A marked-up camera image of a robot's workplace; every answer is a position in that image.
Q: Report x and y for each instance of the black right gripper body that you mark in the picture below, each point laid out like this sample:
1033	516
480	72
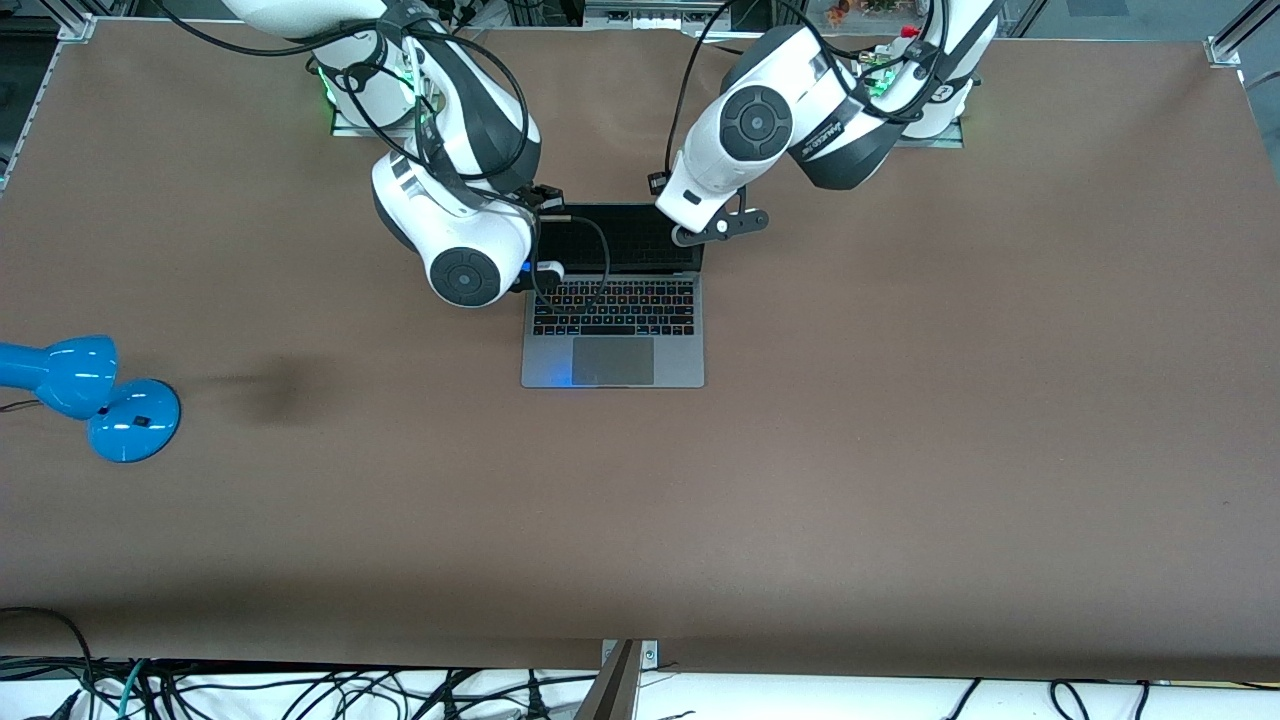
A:
548	196

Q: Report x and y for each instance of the grey laptop computer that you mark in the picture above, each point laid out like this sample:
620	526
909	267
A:
612	362

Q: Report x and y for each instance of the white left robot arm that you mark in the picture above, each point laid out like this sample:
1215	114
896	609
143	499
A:
755	122

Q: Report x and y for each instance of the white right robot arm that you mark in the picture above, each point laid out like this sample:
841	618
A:
440	200

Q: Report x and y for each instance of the grey power strip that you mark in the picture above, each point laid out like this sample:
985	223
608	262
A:
655	14

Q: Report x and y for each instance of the small orange object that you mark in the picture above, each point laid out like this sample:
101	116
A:
837	12

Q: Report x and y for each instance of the blue desk lamp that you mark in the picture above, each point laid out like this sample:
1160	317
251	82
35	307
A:
130	425

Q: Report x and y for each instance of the grey metal strut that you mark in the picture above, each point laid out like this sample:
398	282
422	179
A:
612	690

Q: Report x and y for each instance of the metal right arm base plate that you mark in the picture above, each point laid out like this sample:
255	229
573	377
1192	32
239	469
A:
350	128

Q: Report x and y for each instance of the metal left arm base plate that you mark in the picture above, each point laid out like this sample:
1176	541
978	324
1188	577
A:
945	140

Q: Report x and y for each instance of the small metal bracket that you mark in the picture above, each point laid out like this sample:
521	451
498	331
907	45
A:
650	655

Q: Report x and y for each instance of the aluminium frame corner profile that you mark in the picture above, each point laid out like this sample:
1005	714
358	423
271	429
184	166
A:
1225	45
75	22

